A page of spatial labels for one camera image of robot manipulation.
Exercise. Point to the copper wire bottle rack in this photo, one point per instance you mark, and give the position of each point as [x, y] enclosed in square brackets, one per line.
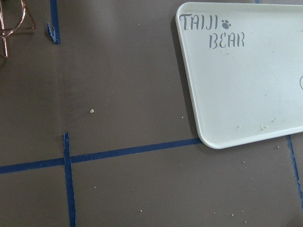
[5, 32]

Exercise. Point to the white bear tray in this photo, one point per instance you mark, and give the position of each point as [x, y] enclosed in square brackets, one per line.
[244, 66]

